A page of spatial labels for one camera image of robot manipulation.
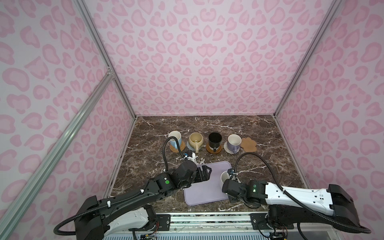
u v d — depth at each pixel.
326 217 0.40
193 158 0.70
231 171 0.70
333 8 0.70
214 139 0.93
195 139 1.00
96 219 0.40
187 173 0.56
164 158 0.59
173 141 0.93
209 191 0.80
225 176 0.80
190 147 0.98
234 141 1.00
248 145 1.03
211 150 0.98
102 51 0.83
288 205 0.49
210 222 0.75
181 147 1.01
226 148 1.01
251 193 0.53
